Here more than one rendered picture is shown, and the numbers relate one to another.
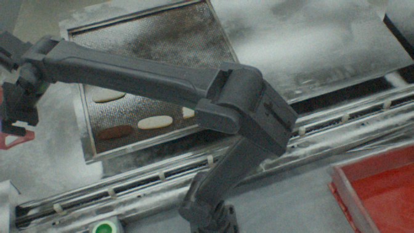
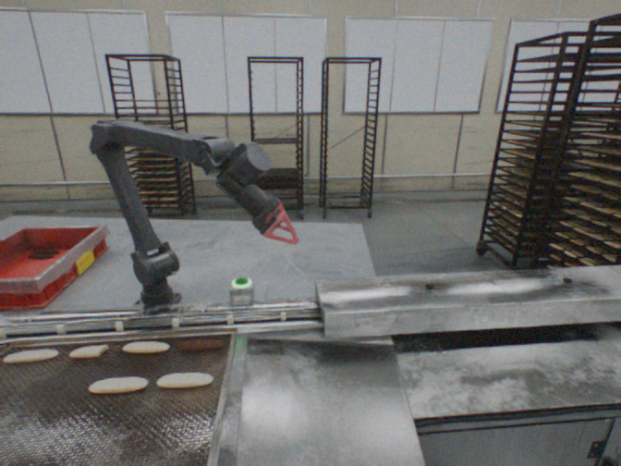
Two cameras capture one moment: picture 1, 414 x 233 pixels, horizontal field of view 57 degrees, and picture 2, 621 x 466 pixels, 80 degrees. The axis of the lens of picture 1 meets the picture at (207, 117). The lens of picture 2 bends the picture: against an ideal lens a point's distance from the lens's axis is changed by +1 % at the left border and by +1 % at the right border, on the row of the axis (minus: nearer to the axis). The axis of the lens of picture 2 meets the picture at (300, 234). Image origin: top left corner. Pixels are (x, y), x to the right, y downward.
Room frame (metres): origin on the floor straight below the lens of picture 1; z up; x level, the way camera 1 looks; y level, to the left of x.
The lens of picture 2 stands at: (1.33, 0.57, 1.41)
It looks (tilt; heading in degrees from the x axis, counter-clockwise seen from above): 21 degrees down; 188
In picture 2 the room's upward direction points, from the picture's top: straight up
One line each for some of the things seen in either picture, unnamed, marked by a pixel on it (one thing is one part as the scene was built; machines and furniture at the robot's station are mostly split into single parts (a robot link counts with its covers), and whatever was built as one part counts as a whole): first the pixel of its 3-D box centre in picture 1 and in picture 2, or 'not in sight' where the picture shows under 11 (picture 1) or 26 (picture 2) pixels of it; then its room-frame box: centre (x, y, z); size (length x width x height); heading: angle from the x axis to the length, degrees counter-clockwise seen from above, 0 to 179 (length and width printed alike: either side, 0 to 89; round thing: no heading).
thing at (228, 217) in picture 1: (212, 218); (156, 291); (0.42, 0.01, 0.86); 0.12 x 0.09 x 0.08; 94
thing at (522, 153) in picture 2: not in sight; (547, 165); (-1.82, 2.10, 0.89); 0.60 x 0.59 x 1.78; 8
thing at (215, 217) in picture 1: (201, 203); (159, 269); (0.43, 0.03, 0.94); 0.09 x 0.05 x 0.10; 62
